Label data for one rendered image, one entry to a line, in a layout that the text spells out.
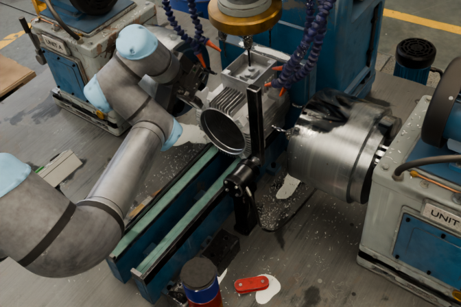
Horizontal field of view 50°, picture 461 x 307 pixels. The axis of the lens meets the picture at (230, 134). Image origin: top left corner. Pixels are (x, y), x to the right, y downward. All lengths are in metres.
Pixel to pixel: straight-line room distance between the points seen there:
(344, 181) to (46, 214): 0.67
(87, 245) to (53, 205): 0.08
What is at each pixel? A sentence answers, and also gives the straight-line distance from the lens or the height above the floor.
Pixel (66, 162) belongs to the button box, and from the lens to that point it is 1.30.
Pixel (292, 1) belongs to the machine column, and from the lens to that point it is 1.40.
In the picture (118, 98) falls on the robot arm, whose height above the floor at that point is 1.30.
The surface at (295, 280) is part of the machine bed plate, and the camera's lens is 1.32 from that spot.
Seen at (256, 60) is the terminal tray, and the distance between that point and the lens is 1.40.
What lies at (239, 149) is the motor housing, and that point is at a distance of 1.38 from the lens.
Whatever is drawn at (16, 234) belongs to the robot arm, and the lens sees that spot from 0.77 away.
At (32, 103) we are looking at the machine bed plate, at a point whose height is 0.80.
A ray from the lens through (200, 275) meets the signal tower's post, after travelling 0.86.
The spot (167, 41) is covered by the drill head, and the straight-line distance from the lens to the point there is 1.44.
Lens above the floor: 1.96
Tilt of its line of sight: 45 degrees down
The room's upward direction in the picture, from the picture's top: 7 degrees counter-clockwise
